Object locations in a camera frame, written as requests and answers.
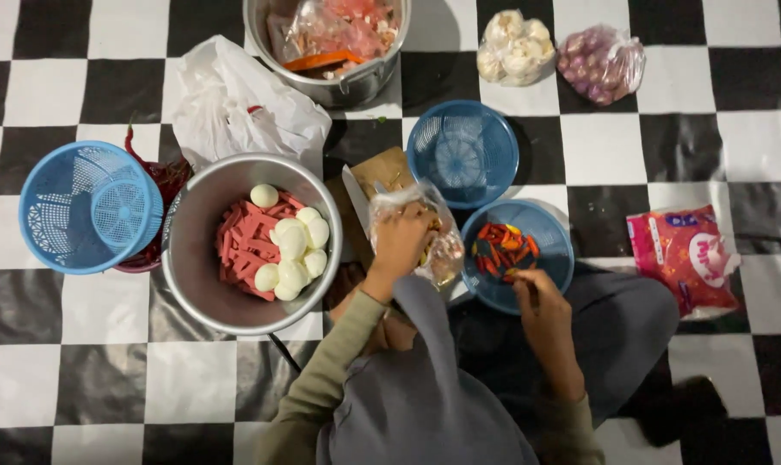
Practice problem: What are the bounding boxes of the heap of long red chilies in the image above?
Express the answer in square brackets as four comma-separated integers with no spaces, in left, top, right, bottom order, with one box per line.
[111,119,195,273]

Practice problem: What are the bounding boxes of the clear bag of shallots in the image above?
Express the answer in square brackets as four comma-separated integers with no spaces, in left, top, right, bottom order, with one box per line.
[556,24,647,107]

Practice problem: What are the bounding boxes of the person's bare foot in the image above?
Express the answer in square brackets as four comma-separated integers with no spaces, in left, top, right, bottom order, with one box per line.
[329,284,421,355]

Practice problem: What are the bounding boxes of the person's left hand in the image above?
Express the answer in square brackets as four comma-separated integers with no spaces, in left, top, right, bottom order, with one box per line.
[363,204,439,302]

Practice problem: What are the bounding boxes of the clear plastic bag of chilies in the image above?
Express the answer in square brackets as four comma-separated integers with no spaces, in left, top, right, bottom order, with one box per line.
[368,180,466,289]

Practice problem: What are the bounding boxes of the heap of small mixed chilies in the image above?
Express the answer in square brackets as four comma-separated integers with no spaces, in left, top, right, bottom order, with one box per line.
[471,222,541,284]

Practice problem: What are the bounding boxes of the large steel pot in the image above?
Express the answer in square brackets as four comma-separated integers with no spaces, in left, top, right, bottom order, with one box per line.
[162,152,344,337]

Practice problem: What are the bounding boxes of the clear bag of garlic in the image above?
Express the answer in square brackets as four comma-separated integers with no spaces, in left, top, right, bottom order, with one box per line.
[475,9,556,87]

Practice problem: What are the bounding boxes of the round blue bowl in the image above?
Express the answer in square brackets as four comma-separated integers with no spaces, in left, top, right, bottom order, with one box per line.
[459,199,576,316]

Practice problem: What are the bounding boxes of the person's grey headscarf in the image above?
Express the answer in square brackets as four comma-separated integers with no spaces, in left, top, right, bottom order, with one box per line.
[315,274,541,465]

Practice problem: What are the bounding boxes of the orange carrot piece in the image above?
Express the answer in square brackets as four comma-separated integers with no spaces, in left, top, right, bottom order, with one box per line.
[282,50,367,73]

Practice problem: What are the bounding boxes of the heap of peeled boiled eggs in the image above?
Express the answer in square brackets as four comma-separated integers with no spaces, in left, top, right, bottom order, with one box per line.
[250,183,331,302]

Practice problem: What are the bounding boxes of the wooden cutting board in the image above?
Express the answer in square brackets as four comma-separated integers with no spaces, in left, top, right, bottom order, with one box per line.
[324,146,418,267]

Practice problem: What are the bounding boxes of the black pan handle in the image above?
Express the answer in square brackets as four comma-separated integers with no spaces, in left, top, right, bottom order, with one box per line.
[266,332,303,374]

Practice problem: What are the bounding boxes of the heap of red sausage sticks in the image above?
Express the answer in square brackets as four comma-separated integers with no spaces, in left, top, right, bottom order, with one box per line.
[216,190,307,302]

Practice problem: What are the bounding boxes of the steel pot with side handle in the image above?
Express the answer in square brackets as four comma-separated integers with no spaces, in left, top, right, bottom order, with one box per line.
[242,0,412,109]

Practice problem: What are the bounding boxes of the tall blue plastic basket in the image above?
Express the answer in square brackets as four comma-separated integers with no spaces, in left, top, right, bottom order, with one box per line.
[19,140,164,276]

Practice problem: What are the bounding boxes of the pink snack packet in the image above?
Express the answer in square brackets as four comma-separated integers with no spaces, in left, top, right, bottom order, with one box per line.
[626,205,742,321]

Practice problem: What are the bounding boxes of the person's right hand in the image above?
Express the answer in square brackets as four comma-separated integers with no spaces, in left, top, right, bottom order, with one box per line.
[512,268,583,374]

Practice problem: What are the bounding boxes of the clear bag of pink food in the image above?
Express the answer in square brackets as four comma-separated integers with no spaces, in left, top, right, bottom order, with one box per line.
[268,0,401,65]

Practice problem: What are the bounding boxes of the person's dark trousers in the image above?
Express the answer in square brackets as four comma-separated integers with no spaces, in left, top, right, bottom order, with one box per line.
[447,261,682,430]

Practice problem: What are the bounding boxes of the kitchen knife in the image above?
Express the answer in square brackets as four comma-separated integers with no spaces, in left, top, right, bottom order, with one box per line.
[341,164,373,239]

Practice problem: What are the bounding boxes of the blue perforated plastic basket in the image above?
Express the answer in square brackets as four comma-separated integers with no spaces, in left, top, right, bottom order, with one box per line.
[406,99,520,210]

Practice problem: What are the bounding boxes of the white plastic bag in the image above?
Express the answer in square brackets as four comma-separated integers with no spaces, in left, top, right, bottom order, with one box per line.
[171,35,333,177]

